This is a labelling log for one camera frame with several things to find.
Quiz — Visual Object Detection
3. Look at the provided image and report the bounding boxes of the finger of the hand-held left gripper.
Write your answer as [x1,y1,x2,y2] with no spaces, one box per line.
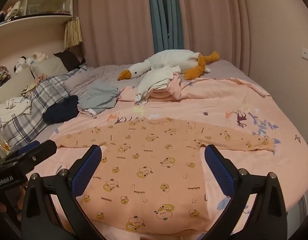
[0,140,58,174]
[17,141,41,156]

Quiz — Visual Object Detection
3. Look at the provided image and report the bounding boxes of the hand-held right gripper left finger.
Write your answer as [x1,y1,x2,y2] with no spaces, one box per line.
[21,144,107,240]

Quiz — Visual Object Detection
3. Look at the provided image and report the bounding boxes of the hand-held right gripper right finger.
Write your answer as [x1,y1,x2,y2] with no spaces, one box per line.
[203,144,288,240]

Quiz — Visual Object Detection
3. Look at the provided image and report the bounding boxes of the peach printed baby top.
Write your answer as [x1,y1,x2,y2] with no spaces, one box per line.
[54,117,277,237]

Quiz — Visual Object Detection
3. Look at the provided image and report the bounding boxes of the white crumpled clothes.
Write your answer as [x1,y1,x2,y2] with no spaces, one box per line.
[0,97,32,124]

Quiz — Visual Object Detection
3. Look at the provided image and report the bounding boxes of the pink folded clothes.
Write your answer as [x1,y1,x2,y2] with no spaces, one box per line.
[150,74,182,101]

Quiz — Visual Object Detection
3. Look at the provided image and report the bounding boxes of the white folded clothes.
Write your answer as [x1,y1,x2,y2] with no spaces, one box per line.
[134,65,181,105]

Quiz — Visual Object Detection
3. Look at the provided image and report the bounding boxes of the navy garment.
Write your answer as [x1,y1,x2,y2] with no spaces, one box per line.
[42,95,80,124]

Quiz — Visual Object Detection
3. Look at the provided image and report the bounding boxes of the plaid pillow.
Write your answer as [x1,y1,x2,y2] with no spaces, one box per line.
[0,64,90,153]

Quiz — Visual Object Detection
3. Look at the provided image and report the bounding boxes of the small patterned cloth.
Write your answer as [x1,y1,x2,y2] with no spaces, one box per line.
[21,84,39,98]

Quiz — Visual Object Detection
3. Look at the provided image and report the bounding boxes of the pale pink garment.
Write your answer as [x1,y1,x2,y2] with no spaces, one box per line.
[78,106,97,117]

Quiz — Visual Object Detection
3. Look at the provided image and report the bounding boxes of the beige cushion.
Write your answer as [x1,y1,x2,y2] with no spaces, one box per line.
[0,67,37,105]
[30,55,69,80]

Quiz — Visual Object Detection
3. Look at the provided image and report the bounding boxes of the grey garment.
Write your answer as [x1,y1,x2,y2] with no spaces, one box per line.
[77,82,120,114]

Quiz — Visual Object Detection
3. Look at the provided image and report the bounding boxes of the pink printed blanket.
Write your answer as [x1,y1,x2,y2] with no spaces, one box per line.
[47,77,308,240]

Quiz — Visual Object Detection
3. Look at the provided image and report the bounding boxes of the colourful knitted cloth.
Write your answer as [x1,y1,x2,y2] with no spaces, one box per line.
[0,65,11,90]

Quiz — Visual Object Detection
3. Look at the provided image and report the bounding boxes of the black and white plush toy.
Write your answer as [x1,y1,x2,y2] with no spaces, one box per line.
[14,56,31,74]

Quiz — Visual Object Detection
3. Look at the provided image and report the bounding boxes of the cream plush toy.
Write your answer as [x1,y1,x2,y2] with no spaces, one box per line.
[31,52,49,63]

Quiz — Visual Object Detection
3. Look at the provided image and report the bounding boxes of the brown cushion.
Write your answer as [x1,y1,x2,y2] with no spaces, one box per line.
[54,50,86,72]

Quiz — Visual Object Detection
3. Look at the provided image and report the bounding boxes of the yellow striped hanging cloth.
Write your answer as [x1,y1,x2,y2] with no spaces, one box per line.
[64,16,83,48]

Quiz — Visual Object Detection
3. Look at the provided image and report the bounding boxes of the white goose plush toy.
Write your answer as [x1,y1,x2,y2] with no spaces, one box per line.
[117,50,221,82]

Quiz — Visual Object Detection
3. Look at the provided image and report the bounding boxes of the pale stuffed toy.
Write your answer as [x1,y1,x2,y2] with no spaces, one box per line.
[4,1,23,22]

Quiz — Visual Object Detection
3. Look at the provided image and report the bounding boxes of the pink curtain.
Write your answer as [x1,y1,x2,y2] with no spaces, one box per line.
[174,0,252,63]
[74,0,154,68]

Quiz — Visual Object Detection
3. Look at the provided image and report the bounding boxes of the blue curtain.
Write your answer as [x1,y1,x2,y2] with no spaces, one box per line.
[147,0,191,53]

